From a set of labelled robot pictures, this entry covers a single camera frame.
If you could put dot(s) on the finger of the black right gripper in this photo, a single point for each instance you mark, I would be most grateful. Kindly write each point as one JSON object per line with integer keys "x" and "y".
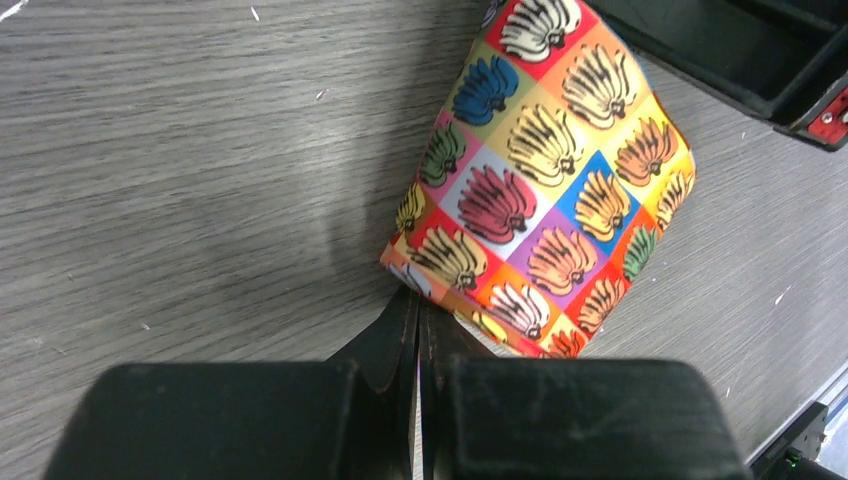
{"x": 780, "y": 62}

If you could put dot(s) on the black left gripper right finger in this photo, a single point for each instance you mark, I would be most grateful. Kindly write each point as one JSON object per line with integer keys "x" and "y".
{"x": 488, "y": 417}

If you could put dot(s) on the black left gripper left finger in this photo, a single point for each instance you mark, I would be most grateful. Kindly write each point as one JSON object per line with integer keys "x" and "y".
{"x": 347, "y": 417}

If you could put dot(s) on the colourful shell pattern tie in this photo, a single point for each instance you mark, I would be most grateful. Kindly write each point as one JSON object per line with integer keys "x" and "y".
{"x": 549, "y": 177}

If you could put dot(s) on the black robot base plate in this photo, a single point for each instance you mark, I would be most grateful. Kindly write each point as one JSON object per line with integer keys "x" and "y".
{"x": 793, "y": 453}

